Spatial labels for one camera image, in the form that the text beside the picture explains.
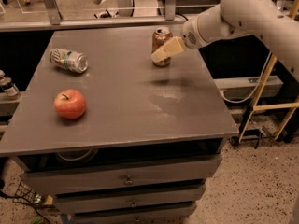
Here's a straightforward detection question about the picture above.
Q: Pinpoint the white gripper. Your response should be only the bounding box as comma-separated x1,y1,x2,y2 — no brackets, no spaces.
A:
151,16,207,63

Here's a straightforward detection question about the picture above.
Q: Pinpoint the orange soda can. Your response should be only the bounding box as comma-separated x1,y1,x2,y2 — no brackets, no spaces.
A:
152,26,173,67

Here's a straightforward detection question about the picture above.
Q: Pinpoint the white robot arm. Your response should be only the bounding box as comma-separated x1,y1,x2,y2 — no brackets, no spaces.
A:
151,0,299,79

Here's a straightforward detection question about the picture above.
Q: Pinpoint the green white crushed can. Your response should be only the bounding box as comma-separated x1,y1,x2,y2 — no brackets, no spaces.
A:
50,49,89,74

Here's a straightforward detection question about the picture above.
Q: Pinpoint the grey drawer cabinet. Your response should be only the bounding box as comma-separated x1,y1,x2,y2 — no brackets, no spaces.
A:
0,23,239,224

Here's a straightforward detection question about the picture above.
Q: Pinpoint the red apple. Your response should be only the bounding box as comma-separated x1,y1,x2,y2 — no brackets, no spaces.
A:
54,89,86,119

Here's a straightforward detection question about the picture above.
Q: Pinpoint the top grey drawer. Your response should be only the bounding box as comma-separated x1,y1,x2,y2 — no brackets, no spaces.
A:
21,154,222,195

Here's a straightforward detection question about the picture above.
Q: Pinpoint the grey drawer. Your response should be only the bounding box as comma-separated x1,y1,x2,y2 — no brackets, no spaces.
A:
73,202,196,224
54,184,206,214
21,154,222,195

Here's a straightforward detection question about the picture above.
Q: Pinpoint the bowl inside cabinet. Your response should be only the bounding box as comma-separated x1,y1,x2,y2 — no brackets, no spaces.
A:
55,149,98,164

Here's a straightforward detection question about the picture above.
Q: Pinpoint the bottom grey drawer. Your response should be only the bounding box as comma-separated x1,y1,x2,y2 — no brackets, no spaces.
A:
73,202,196,224

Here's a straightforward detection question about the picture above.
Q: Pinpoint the small bottle at left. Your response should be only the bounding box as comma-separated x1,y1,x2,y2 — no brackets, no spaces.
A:
0,70,21,99

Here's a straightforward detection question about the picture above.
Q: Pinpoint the middle grey drawer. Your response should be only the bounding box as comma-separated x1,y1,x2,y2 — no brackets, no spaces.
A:
54,184,206,214

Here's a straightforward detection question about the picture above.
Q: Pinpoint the white cable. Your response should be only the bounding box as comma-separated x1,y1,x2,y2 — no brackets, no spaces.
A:
221,51,273,105

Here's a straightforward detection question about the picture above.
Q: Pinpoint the metal railing frame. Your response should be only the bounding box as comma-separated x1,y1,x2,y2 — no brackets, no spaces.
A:
0,0,299,33

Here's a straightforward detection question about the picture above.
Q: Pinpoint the wire basket on floor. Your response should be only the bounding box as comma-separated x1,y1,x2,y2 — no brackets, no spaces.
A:
13,181,46,207

